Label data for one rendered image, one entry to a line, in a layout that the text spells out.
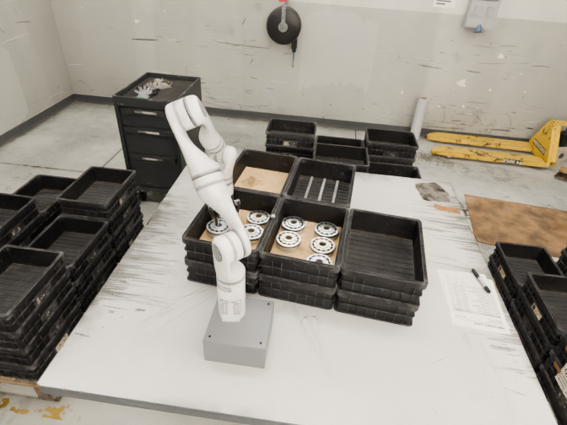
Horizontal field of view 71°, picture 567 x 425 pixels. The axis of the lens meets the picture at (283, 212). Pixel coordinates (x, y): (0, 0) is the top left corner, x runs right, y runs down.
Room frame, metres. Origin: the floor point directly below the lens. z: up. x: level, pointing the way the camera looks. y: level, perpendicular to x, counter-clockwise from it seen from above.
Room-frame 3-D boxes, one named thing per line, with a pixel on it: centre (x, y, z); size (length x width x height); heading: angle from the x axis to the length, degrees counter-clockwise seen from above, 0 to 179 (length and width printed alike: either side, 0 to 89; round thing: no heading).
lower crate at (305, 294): (1.26, -0.10, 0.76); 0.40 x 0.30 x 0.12; 170
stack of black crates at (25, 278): (1.20, 1.18, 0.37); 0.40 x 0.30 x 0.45; 175
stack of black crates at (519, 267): (1.79, -1.48, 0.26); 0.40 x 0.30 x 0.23; 175
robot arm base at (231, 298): (0.92, 0.15, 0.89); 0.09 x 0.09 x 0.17; 4
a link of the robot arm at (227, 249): (0.92, 0.16, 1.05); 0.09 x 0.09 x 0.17; 40
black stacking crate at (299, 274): (1.26, -0.10, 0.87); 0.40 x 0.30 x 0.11; 170
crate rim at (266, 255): (1.26, -0.10, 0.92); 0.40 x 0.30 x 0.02; 170
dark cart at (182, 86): (2.95, 0.99, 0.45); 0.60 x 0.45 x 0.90; 175
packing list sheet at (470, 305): (1.16, -0.79, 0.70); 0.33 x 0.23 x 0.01; 175
